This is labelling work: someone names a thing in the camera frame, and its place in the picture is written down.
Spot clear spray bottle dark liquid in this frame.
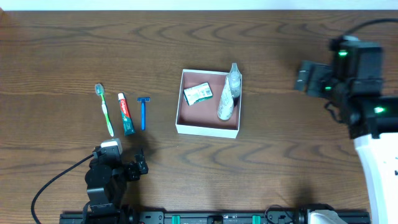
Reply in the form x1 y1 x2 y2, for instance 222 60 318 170
228 63 242 106

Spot green white toothbrush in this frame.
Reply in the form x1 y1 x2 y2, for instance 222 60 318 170
95 83 114 137

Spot white cosmetic tube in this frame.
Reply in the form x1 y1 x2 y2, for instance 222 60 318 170
217 77 234 121

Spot green white soap packet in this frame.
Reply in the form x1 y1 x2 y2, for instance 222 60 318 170
183 82 213 106

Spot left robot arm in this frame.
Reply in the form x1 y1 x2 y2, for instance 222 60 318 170
84 146 149 223

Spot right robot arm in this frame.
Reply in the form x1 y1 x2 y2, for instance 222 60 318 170
294 35 397 223

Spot red green toothpaste tube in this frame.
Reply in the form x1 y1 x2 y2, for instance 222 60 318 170
118 93 136 136

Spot blue disposable razor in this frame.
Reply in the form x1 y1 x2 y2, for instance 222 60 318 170
137 97 150 131

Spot white box with pink interior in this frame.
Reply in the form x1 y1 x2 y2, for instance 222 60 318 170
175 69 242 139

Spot black right cable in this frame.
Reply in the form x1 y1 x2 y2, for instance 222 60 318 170
345 17 398 35

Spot black cable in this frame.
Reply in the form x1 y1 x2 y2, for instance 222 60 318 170
345 17 398 35
30 154 94 224

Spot black left cable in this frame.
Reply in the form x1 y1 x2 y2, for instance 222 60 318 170
30 154 94 224

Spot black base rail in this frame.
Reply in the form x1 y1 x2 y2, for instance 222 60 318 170
58 208 371 224

